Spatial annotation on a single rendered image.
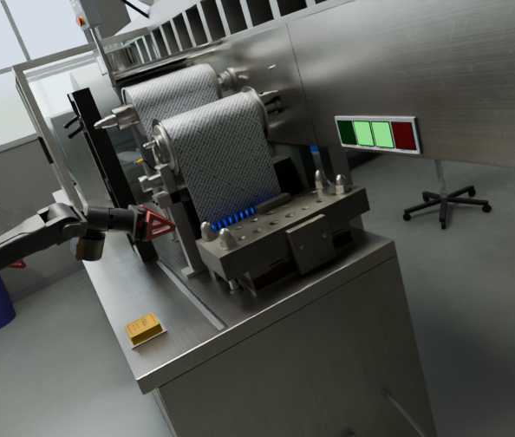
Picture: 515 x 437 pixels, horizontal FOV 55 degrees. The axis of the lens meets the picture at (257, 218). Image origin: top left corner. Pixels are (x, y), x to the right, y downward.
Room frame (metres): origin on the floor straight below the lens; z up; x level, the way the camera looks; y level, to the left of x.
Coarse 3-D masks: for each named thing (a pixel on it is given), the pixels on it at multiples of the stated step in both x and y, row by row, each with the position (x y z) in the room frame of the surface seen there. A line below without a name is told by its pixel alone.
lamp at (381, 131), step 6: (378, 126) 0.96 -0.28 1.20; (384, 126) 0.94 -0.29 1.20; (378, 132) 0.96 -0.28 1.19; (384, 132) 0.94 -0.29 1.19; (378, 138) 0.96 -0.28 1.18; (384, 138) 0.95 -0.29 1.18; (390, 138) 0.93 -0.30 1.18; (378, 144) 0.97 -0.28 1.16; (384, 144) 0.95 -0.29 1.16; (390, 144) 0.93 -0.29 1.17
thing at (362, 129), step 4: (356, 124) 1.02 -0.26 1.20; (360, 124) 1.01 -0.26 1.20; (364, 124) 1.00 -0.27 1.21; (368, 124) 0.98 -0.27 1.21; (356, 128) 1.02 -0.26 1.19; (360, 128) 1.01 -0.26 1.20; (364, 128) 1.00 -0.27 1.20; (368, 128) 0.99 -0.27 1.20; (356, 132) 1.03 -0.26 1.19; (360, 132) 1.02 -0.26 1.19; (364, 132) 1.00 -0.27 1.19; (368, 132) 0.99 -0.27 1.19; (360, 136) 1.02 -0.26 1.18; (364, 136) 1.01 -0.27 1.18; (368, 136) 0.99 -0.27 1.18; (360, 140) 1.02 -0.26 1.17; (364, 140) 1.01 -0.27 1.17; (368, 140) 0.99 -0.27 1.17; (372, 140) 0.98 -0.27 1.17; (364, 144) 1.01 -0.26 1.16; (368, 144) 1.00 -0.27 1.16; (372, 144) 0.99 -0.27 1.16
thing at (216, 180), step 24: (240, 144) 1.23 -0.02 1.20; (264, 144) 1.25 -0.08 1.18; (192, 168) 1.18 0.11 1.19; (216, 168) 1.20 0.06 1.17; (240, 168) 1.22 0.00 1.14; (264, 168) 1.25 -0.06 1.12; (192, 192) 1.17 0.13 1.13; (216, 192) 1.19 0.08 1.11; (240, 192) 1.22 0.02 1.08; (264, 192) 1.24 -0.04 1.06; (216, 216) 1.19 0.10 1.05
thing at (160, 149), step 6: (156, 138) 1.20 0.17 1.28; (162, 138) 1.20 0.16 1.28; (156, 144) 1.21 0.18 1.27; (162, 144) 1.19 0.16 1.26; (156, 150) 1.23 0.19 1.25; (162, 150) 1.19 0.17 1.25; (162, 156) 1.19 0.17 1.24; (168, 156) 1.20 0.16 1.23; (162, 162) 1.22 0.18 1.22; (168, 162) 1.21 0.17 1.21
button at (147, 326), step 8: (136, 320) 1.02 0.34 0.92; (144, 320) 1.01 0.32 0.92; (152, 320) 1.00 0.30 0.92; (128, 328) 1.00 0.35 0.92; (136, 328) 0.99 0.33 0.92; (144, 328) 0.98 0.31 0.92; (152, 328) 0.97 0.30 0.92; (160, 328) 0.98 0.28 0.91; (136, 336) 0.96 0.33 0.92; (144, 336) 0.96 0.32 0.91
